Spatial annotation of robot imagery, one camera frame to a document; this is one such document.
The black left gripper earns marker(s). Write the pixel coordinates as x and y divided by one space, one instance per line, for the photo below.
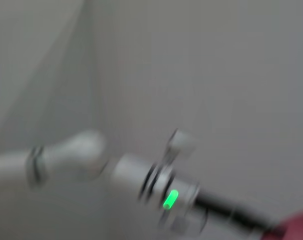
229 210

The pink plastic bowl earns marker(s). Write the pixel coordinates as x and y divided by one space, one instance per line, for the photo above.
296 227

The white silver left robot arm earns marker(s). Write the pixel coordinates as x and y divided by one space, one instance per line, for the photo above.
76 160

